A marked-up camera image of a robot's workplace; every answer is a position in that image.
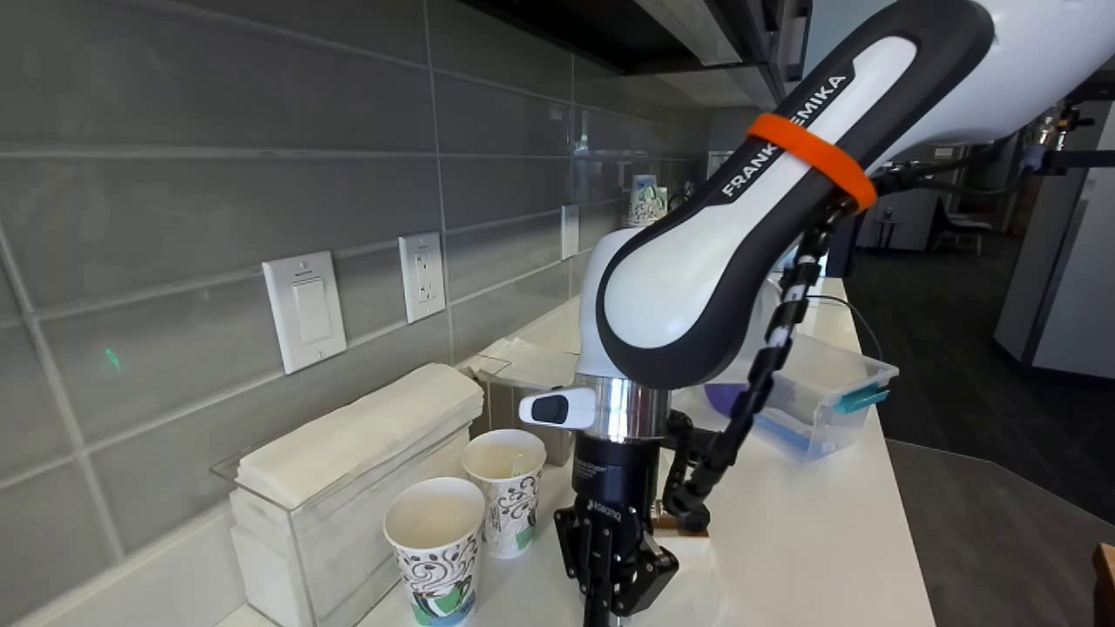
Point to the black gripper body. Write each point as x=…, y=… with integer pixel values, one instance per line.
x=614, y=475

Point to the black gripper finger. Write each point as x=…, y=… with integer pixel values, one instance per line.
x=586, y=559
x=647, y=577

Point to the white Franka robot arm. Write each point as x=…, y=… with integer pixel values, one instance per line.
x=698, y=265

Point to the patterned paper cup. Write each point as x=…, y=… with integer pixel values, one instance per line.
x=438, y=546
x=506, y=488

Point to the small white box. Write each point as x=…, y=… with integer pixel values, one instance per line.
x=523, y=403

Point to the clear plastic storage bin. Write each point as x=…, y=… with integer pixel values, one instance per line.
x=837, y=386

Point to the acrylic holder with white napkins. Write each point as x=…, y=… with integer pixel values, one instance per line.
x=349, y=441

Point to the overhead cabinet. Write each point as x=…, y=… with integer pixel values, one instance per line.
x=698, y=36

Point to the brown wooden panel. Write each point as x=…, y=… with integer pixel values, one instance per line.
x=1106, y=587

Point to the white tall cabinet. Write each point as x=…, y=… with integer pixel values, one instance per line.
x=1069, y=289

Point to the white wall outlet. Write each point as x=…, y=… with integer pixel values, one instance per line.
x=569, y=231
x=422, y=278

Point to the white blank wall plate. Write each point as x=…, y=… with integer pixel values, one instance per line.
x=303, y=311

